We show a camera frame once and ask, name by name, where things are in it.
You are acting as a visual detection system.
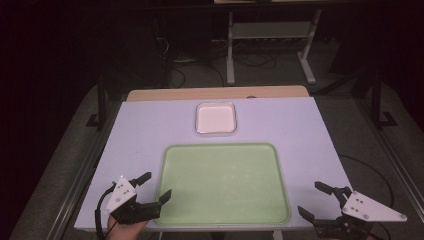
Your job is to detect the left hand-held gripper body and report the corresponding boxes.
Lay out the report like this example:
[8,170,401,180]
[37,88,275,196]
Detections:
[105,175,163,225]

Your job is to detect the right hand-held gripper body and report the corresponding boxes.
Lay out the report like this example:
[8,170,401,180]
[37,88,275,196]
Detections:
[313,186,409,240]

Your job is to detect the person's left hand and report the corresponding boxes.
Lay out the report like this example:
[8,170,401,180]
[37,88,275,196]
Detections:
[106,215,150,240]

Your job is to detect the white table cover board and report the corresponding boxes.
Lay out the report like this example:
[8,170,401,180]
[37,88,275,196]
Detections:
[73,96,354,233]

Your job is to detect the green tray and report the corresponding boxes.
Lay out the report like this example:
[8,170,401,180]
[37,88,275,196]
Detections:
[155,142,291,226]

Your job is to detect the black metal stand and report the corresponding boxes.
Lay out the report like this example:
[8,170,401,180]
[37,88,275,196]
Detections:
[369,69,400,130]
[85,73,110,132]

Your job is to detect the white square dish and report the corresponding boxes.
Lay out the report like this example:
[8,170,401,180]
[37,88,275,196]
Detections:
[194,101,238,135]

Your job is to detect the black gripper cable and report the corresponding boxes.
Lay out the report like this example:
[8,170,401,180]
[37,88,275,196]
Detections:
[339,154,396,210]
[94,184,117,240]

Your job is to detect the aluminium rail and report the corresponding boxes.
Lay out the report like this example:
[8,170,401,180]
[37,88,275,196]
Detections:
[45,108,116,240]
[359,99,424,214]

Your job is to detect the black floor cables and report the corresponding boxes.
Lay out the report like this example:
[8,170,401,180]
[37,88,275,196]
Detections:
[171,49,278,89]

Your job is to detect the white metal table frame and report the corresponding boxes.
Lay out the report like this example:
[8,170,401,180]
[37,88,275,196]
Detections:
[225,8,323,86]

